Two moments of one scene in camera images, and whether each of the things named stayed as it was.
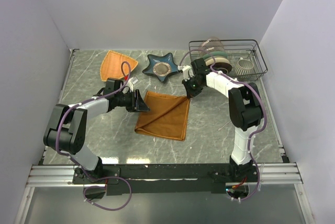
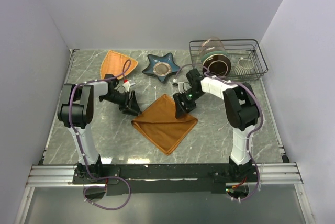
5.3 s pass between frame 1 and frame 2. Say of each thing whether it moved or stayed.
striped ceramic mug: stayed
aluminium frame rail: stayed
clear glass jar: stayed
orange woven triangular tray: stayed
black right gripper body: moved
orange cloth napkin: moved
